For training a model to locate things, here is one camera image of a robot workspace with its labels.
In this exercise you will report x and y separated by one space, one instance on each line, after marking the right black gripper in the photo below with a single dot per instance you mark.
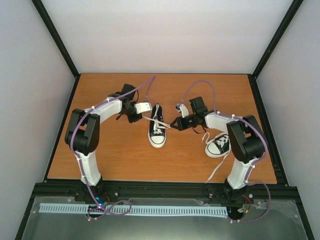
181 125

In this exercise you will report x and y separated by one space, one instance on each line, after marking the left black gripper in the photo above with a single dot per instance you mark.
132 119

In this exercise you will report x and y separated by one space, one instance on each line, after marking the white shoelace of sneaker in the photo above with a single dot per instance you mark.
157 127
219 160

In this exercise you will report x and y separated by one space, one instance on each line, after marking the black sneaker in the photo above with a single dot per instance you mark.
219 146
157 142

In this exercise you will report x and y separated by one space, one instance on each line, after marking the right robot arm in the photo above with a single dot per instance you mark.
240 136

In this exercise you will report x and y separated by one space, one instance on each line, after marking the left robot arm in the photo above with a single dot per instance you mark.
83 130

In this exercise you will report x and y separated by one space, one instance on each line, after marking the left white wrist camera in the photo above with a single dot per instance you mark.
143 107

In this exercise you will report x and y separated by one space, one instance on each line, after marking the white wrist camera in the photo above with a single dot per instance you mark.
143 107
182 109

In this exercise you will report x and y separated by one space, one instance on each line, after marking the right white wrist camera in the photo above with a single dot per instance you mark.
182 109

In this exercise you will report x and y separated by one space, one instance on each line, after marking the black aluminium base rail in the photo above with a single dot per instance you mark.
212 193

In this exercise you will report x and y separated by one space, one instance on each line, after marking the right black frame post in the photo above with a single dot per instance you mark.
284 24

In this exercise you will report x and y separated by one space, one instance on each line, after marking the black frame post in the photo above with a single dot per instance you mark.
284 24
45 17

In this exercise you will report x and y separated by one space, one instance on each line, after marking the white slotted cable duct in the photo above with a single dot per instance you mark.
136 210

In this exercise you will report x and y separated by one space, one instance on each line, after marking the left black frame post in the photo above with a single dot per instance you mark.
45 17

